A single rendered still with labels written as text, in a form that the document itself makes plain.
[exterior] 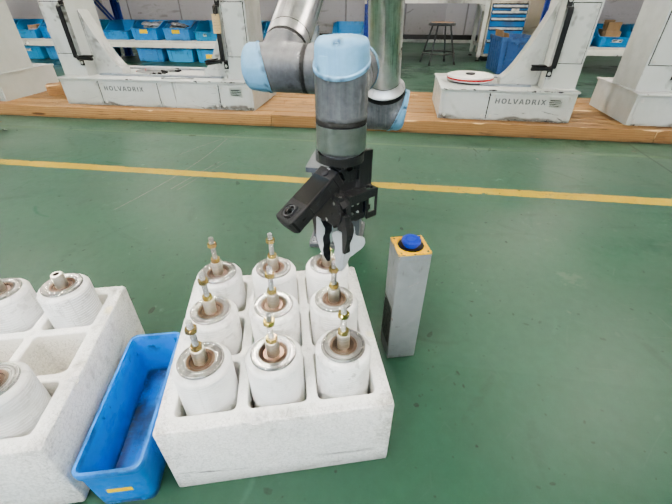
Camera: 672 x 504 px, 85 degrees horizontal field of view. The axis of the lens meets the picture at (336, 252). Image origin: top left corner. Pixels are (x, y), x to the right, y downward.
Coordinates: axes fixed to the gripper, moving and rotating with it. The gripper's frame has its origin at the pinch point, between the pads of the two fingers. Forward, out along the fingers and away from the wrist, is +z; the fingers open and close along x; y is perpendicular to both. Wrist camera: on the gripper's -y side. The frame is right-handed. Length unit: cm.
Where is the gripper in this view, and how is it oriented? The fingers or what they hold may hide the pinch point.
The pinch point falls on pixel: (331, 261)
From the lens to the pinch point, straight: 67.1
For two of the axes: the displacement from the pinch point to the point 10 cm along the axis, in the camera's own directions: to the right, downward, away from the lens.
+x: -6.2, -4.5, 6.5
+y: 7.9, -3.5, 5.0
